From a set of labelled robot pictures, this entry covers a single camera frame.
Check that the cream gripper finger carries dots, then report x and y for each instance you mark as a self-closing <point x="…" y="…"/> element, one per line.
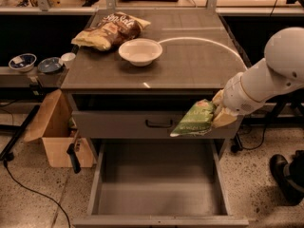
<point x="217" y="99"/>
<point x="223" y="116"/>

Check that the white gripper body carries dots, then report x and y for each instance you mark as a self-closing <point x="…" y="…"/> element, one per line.
<point x="235" y="96"/>

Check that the green jalapeno chip bag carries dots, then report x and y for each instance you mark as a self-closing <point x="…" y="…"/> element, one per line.
<point x="197" y="120"/>

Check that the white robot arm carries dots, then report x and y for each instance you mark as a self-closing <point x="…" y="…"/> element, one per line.
<point x="279" y="72"/>

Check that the grey drawer cabinet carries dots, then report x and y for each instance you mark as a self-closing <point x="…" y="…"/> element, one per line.
<point x="198" y="58"/>

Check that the open grey lower drawer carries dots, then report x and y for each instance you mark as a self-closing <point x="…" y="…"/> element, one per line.
<point x="158" y="184"/>

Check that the brown sea salt chip bag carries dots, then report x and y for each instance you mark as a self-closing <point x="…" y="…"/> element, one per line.
<point x="111" y="31"/>

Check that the grey upper drawer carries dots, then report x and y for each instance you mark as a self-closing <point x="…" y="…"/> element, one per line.
<point x="126" y="124"/>

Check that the white bowl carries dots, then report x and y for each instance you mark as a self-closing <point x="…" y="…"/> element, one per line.
<point x="140" y="52"/>

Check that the small white cup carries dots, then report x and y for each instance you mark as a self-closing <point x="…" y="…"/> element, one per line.
<point x="67" y="59"/>

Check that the cardboard box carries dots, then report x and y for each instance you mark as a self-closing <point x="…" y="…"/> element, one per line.
<point x="50" y="127"/>

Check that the dark blue bowl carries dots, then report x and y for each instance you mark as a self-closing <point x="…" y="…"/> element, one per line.
<point x="50" y="65"/>

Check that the blue patterned bowl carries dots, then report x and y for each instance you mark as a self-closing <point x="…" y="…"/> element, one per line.
<point x="23" y="63"/>

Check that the black handled tool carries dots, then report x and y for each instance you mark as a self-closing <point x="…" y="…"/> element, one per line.
<point x="72" y="153"/>

